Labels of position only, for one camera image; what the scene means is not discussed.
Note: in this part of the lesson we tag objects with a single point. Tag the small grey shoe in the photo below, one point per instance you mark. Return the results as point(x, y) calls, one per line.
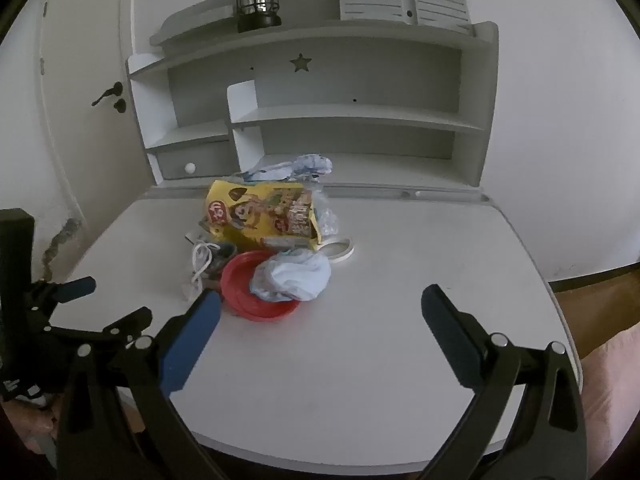
point(224, 255)

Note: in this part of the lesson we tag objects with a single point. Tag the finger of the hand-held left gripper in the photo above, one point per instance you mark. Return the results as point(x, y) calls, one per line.
point(75, 288)
point(127, 322)

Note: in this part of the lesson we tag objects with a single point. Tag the person's left hand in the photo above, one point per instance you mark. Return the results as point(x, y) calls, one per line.
point(32, 422)

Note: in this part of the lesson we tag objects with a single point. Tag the yellow snack box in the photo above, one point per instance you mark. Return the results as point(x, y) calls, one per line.
point(255, 212)

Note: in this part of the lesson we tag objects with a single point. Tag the clear plastic wrapper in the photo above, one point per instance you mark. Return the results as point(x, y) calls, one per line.
point(327, 217)

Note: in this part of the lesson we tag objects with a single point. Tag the white desk shelf unit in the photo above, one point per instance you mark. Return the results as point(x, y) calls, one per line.
point(320, 90)

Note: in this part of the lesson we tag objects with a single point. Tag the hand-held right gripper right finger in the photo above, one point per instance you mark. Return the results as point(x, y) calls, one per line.
point(450, 337)

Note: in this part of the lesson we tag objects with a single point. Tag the white round lid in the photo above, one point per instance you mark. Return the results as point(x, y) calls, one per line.
point(346, 250)

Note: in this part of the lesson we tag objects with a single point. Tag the red plastic plate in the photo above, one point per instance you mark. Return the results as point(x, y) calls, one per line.
point(240, 285)

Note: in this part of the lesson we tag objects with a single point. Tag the white door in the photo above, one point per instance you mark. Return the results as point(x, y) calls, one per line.
point(90, 160)

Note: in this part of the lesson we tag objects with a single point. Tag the light blue cloth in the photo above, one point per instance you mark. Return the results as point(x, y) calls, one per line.
point(292, 275)

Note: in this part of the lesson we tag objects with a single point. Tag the grey drawer with white knob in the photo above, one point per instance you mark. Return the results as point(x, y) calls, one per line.
point(210, 157)

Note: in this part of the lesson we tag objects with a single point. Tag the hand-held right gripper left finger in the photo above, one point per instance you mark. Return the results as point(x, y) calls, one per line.
point(190, 342)

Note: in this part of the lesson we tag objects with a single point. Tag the pink bed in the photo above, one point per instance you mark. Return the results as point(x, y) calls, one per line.
point(612, 400)

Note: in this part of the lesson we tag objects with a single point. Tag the patterned white blue cloth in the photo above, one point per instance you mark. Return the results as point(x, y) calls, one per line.
point(305, 166)

